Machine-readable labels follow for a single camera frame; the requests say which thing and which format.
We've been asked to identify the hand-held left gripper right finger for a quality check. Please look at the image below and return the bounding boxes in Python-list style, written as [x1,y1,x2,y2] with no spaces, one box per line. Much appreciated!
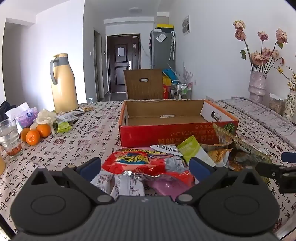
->
[175,157,266,205]

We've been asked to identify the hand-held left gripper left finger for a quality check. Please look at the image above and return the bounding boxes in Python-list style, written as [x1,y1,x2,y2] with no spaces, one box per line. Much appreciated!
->
[30,157,114,205]

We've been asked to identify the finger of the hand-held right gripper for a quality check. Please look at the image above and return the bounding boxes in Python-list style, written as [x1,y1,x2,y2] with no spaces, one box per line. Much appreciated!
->
[255,162,296,183]
[281,152,296,163]

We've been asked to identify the white label snack packet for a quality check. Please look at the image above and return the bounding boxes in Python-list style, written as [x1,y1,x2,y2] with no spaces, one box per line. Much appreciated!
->
[90,173,114,194]

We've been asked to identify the green white snack packet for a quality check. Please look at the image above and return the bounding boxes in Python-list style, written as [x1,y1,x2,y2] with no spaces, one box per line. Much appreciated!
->
[177,135,216,167]

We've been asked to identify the large red snack bag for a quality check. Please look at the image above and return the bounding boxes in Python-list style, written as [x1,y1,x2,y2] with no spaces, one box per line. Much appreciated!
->
[102,148,196,186]

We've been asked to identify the pink snack packet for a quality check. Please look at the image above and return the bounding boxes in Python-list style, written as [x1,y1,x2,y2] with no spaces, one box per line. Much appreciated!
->
[146,178,192,201]

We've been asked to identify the white silver snack packet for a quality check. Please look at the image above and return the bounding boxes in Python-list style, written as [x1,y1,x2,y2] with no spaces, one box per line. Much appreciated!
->
[110,171,146,201]

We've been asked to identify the red cardboard box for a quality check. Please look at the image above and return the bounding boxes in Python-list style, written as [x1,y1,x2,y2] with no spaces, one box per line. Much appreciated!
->
[118,99,239,149]

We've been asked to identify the white cracker snack packet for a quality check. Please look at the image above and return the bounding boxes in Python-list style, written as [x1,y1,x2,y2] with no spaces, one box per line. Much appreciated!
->
[150,144,183,157]
[207,148,232,168]

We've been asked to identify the silver foil snack packet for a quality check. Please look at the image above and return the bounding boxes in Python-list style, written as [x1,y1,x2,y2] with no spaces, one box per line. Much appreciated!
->
[165,156,185,173]

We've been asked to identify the orange cracker snack packet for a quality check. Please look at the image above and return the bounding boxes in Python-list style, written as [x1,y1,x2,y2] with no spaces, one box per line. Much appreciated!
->
[228,148,257,172]

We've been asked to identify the clear gold-trimmed snack bag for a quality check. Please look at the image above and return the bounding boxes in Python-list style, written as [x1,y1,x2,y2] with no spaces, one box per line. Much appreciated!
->
[212,123,274,172]

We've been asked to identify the small green snack packet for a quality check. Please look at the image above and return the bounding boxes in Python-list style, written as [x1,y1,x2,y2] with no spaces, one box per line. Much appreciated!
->
[57,122,72,133]

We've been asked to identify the floral ceramic vase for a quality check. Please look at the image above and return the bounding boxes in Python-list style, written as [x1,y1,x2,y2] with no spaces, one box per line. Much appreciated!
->
[283,90,296,121]

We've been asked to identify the clear plastic food jar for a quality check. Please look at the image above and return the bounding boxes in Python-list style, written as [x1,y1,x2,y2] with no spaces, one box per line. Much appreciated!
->
[268,93,285,114]

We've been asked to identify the white printed snack packet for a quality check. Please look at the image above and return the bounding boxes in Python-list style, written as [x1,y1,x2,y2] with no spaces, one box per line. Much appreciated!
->
[56,113,78,122]

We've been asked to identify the pink grey folded quilt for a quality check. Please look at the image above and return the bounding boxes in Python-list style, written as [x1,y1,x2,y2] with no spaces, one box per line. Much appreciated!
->
[218,97,296,151]

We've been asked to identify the cream crumpled bag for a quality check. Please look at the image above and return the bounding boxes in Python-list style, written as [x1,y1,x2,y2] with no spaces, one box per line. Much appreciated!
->
[30,109,58,135]

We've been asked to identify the pink textured vase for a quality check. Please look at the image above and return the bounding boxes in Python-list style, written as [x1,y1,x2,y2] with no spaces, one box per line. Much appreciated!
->
[248,70,267,104]

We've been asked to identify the yellow flower branches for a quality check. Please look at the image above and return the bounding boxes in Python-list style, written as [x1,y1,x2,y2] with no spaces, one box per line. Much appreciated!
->
[277,65,296,92]

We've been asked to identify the metal trolley with bottles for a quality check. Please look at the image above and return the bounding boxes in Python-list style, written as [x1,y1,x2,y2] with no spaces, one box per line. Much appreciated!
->
[171,81,193,100]

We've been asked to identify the purple tissue packet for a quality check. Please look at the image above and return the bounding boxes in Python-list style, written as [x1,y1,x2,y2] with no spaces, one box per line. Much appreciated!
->
[15,107,38,129]

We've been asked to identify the yellow thermos jug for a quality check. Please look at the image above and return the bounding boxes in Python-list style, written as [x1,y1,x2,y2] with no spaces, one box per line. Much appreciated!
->
[50,53,79,113]

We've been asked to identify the drinking glass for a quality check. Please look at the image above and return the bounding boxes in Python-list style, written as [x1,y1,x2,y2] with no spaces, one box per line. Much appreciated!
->
[0,118,23,156]

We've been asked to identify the wooden chair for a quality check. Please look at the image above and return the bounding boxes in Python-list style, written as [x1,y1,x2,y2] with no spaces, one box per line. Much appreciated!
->
[123,69,165,100]

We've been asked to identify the dark wooden door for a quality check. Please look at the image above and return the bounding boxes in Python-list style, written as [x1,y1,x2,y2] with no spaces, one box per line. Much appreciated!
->
[107,34,141,93]

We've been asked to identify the dried pampas plant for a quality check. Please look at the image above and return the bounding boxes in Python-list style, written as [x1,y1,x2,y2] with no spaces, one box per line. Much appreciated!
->
[181,61,193,84]

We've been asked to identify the grey interior door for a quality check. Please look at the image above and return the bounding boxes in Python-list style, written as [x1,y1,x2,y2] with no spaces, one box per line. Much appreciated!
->
[94,28,103,100]

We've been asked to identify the blue plastic object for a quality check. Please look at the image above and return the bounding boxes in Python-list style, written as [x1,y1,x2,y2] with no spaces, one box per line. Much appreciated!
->
[162,68,178,81]

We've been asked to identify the black bag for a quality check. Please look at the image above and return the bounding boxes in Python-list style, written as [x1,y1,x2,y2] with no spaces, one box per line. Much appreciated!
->
[0,101,16,123]

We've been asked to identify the dried pink roses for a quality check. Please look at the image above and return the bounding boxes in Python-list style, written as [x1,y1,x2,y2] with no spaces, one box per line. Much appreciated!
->
[233,20,288,75]

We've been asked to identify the grey refrigerator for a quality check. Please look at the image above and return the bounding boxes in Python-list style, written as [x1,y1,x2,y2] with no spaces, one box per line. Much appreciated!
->
[150,30,176,70]

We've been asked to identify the white folded umbrella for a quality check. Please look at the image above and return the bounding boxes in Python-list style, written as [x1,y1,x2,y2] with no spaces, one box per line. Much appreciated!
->
[170,31,176,61]

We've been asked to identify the white box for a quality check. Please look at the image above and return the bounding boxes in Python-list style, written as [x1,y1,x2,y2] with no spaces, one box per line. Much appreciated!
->
[157,11,170,24]

